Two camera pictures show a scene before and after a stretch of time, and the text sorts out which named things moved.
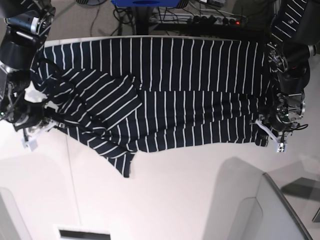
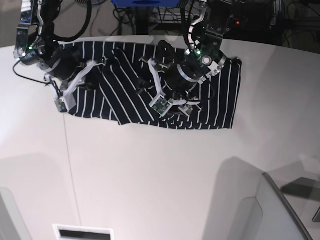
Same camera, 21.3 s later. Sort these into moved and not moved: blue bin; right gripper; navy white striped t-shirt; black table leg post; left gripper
Moved: left gripper; navy white striped t-shirt; right gripper
Not moved: blue bin; black table leg post
